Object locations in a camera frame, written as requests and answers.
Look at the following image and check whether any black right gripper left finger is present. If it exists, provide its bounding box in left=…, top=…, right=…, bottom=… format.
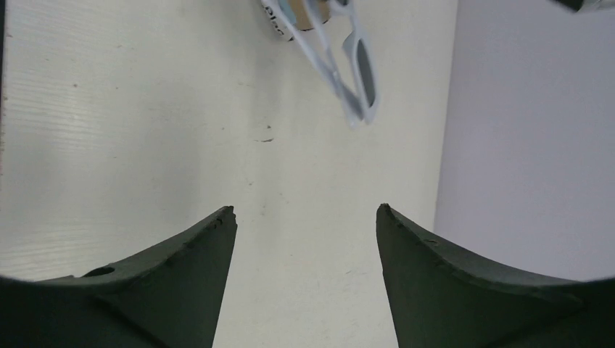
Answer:
left=1, top=206, right=237, bottom=347

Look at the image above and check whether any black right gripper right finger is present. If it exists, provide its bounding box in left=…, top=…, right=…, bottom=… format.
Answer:
left=376, top=204, right=614, bottom=347

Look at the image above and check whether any flag print glasses case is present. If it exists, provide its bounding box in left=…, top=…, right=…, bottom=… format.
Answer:
left=261, top=0, right=331, bottom=41

